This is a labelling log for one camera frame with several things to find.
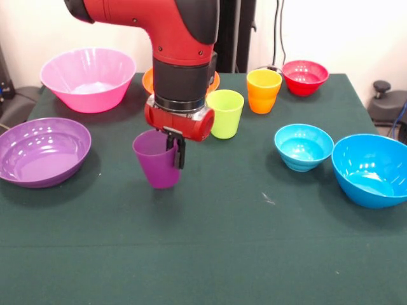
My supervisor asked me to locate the black device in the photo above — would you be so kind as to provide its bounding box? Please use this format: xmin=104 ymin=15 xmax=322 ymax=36
xmin=0 ymin=44 xmax=15 ymax=107

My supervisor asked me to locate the small red bowl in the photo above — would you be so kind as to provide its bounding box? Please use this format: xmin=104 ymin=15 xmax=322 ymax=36
xmin=282 ymin=60 xmax=330 ymax=97

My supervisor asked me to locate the small blue bowl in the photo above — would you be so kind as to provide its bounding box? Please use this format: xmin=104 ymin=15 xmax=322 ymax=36
xmin=274 ymin=123 xmax=335 ymax=173

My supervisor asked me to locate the dark green tablecloth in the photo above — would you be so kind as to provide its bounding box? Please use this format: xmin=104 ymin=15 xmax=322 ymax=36
xmin=0 ymin=72 xmax=407 ymax=305

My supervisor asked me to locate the large blue bowl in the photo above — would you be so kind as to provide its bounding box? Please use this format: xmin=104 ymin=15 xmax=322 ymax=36
xmin=331 ymin=133 xmax=407 ymax=210

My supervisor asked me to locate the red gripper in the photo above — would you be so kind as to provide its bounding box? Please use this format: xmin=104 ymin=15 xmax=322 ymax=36
xmin=144 ymin=93 xmax=216 ymax=170

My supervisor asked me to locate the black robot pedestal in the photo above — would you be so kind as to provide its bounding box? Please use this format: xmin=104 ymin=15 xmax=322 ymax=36
xmin=216 ymin=0 xmax=257 ymax=74

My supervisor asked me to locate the large pink bowl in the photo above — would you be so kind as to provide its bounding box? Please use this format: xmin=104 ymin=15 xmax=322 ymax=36
xmin=39 ymin=47 xmax=137 ymax=114

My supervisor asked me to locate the orange bowl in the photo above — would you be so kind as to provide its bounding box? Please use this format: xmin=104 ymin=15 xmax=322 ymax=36
xmin=142 ymin=67 xmax=221 ymax=96

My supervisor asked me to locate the purple cup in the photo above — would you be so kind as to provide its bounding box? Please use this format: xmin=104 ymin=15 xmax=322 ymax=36
xmin=132 ymin=129 xmax=182 ymax=190

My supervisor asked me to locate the orange cup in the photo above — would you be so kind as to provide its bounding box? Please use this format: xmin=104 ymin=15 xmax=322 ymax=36
xmin=246 ymin=69 xmax=283 ymax=114

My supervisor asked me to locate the black hanging cable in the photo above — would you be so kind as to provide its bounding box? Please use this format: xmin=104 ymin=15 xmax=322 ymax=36
xmin=273 ymin=0 xmax=287 ymax=66

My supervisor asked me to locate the dark grey stand base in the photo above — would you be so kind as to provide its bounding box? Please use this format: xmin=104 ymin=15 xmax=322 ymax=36
xmin=0 ymin=85 xmax=42 ymax=131
xmin=371 ymin=81 xmax=407 ymax=144

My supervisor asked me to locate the green cup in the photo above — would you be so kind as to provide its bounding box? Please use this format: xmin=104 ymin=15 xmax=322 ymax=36
xmin=205 ymin=89 xmax=245 ymax=140

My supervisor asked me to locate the purple bowl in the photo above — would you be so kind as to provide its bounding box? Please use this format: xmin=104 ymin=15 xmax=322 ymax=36
xmin=0 ymin=117 xmax=92 ymax=189

